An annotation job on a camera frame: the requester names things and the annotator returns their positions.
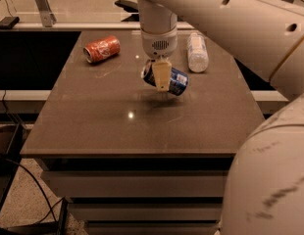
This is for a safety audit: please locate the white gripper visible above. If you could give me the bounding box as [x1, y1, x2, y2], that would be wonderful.
[141, 28, 177, 92]

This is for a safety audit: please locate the blue pepsi can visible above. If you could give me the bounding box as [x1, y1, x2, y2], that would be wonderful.
[141, 60, 189, 96]

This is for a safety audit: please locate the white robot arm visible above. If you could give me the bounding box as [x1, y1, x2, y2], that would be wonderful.
[146, 0, 304, 235]

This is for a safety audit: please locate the orange soda can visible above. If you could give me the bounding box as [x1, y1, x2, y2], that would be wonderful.
[83, 35, 121, 64]

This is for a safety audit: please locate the clear plastic water bottle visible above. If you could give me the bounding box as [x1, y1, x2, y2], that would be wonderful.
[187, 32, 209, 72]

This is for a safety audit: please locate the black office chair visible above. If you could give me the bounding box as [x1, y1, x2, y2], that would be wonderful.
[115, 0, 139, 22]

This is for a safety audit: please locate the grey drawer cabinet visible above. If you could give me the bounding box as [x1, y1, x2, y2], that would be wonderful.
[22, 30, 263, 235]

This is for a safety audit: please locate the black device on ledge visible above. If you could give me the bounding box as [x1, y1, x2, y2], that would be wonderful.
[0, 17, 20, 29]

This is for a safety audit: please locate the dark bin at left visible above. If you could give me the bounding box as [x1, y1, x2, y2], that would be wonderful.
[0, 124, 23, 211]

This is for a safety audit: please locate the metal railing post left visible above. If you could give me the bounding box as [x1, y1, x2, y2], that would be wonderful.
[34, 0, 56, 27]

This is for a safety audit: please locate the black floor cable left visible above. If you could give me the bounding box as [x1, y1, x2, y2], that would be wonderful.
[0, 152, 64, 227]

